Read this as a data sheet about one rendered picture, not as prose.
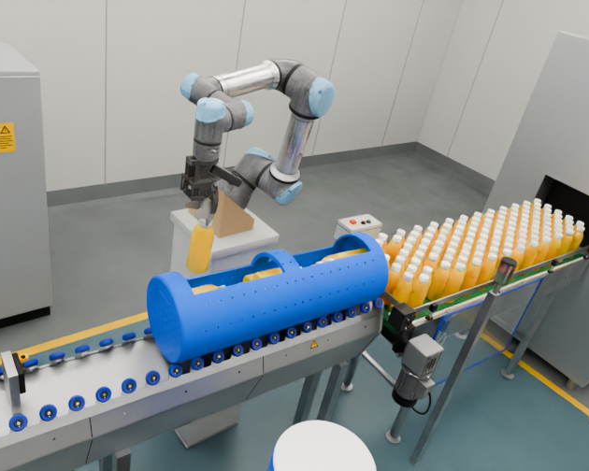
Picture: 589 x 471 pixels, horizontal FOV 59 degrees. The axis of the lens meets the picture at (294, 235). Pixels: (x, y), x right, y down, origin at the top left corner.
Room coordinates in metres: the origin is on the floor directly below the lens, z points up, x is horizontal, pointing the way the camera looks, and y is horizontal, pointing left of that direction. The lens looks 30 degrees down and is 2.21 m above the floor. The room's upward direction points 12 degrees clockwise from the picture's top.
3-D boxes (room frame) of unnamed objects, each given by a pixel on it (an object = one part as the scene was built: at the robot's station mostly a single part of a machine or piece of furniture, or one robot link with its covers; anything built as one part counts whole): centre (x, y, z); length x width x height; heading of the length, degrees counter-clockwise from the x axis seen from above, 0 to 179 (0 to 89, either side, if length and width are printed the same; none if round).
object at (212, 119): (1.32, 0.28, 1.74); 0.09 x 0.08 x 0.11; 153
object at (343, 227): (2.21, -0.29, 1.05); 0.20 x 0.10 x 0.10; 132
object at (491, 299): (1.84, -0.85, 0.55); 0.04 x 0.04 x 1.10; 42
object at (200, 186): (1.31, 0.29, 1.58); 0.09 x 0.08 x 0.12; 132
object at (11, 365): (0.97, 0.67, 1.00); 0.10 x 0.04 x 0.15; 42
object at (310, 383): (1.87, -0.23, 0.31); 0.06 x 0.06 x 0.63; 42
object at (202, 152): (1.32, 0.28, 1.66); 0.08 x 0.08 x 0.05
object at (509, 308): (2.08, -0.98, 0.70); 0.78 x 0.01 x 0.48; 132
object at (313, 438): (0.92, -0.21, 1.03); 0.28 x 0.28 x 0.01
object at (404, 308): (1.74, -0.49, 0.95); 0.10 x 0.07 x 0.10; 42
